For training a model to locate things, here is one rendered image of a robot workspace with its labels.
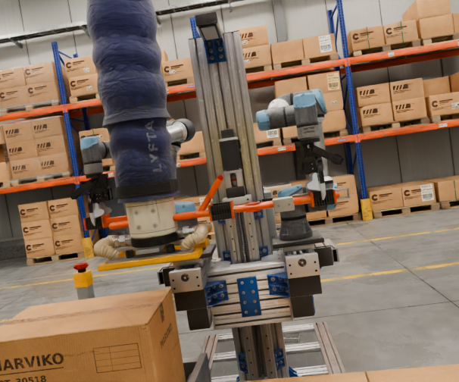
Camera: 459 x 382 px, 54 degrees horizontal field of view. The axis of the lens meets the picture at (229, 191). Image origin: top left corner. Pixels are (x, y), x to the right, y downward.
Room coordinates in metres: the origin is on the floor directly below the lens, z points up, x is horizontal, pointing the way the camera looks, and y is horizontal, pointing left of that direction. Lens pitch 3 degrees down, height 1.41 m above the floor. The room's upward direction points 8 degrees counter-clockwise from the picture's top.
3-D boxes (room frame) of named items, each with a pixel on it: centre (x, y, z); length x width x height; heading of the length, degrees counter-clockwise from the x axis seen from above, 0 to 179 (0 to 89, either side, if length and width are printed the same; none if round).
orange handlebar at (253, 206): (1.71, 0.08, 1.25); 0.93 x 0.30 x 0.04; 86
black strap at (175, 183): (1.61, 0.28, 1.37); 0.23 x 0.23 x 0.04
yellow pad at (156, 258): (1.51, 0.29, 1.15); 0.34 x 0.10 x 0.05; 86
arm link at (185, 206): (2.09, 0.23, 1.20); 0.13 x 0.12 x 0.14; 53
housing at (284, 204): (1.57, -0.18, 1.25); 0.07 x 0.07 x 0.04; 86
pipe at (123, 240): (1.60, 0.29, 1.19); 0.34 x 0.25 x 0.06; 86
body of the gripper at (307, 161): (1.56, -0.29, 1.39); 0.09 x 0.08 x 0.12; 84
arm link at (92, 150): (1.89, 0.54, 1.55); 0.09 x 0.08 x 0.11; 143
